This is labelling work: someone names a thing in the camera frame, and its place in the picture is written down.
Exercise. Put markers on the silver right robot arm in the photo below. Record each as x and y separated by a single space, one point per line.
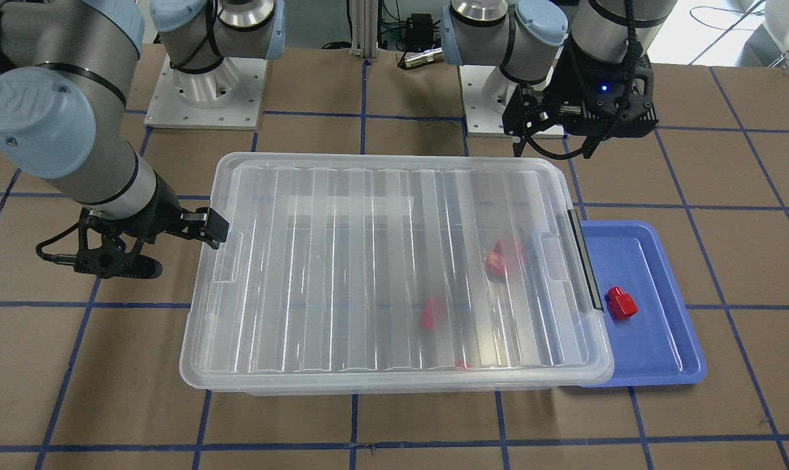
66 70

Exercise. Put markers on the black box latch handle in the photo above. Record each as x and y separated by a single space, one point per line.
587 274

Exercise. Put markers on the blue plastic tray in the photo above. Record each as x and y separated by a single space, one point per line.
658 346

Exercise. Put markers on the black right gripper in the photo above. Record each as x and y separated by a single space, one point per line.
161 210

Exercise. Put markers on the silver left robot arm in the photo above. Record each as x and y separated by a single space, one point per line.
525 39

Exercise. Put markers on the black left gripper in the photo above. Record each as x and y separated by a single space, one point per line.
574 74

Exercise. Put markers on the clear plastic storage box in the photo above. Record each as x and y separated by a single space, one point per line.
394 385

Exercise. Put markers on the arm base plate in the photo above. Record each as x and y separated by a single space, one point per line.
226 98
485 92

